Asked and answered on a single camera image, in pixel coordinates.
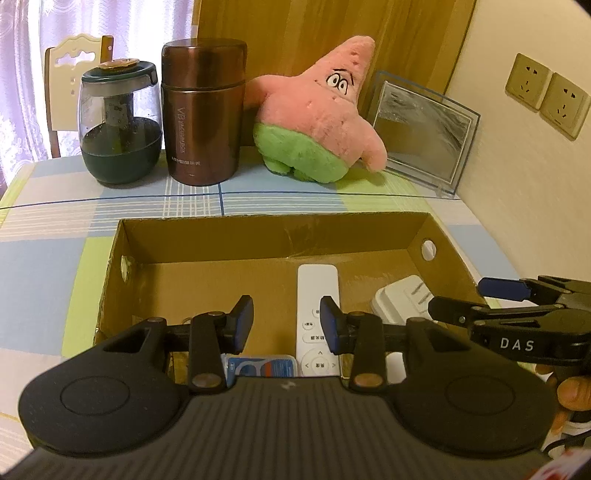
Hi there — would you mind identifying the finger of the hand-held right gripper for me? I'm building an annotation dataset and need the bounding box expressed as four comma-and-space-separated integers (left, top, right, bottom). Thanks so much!
427, 296, 566, 330
478, 275, 591, 305

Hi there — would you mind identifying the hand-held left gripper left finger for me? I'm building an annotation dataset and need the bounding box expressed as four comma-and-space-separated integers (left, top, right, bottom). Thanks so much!
99, 294, 256, 394

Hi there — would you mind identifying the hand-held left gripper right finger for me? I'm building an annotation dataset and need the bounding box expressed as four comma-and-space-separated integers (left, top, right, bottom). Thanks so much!
320, 295, 462, 391

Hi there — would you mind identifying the white remote control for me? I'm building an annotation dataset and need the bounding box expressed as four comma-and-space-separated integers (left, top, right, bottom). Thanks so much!
295, 264, 341, 378

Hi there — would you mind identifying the blue white packet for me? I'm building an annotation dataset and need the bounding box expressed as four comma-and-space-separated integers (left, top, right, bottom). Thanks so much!
222, 353, 298, 386

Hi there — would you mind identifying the white power adapter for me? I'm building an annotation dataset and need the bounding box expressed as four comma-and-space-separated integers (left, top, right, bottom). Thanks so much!
370, 274, 437, 326

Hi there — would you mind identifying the cardboard box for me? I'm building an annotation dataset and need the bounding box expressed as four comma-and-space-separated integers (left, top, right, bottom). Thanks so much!
93, 211, 490, 384

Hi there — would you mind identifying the person's right hand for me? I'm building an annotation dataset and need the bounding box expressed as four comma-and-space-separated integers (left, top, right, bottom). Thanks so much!
534, 364, 591, 431

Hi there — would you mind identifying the pink starfish plush toy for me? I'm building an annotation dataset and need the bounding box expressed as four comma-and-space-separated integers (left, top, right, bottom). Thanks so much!
244, 36, 387, 185

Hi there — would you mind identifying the checked tablecloth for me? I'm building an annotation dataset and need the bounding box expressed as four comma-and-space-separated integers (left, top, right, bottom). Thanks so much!
0, 145, 591, 462

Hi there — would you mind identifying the glass teapot with dark lid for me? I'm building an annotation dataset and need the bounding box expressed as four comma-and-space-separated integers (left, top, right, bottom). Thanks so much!
78, 58, 163, 186

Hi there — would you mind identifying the brown metal thermos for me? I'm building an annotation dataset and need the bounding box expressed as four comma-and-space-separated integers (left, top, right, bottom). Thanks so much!
161, 38, 249, 186

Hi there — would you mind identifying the yellow brown curtain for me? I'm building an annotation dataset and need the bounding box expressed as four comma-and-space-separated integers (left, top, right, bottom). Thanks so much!
191, 0, 476, 148

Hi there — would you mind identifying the cream wooden chair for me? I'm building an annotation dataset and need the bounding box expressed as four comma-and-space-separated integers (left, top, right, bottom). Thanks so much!
44, 33, 114, 160

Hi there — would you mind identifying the sheer purple lace curtain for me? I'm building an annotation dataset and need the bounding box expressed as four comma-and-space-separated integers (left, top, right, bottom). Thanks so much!
0, 0, 199, 164

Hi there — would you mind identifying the glass picture frame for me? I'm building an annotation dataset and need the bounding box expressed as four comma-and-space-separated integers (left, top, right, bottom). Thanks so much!
367, 70, 481, 199

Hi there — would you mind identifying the beige wall socket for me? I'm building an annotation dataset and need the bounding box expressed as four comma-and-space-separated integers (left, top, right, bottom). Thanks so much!
540, 72, 591, 141
504, 53, 553, 113

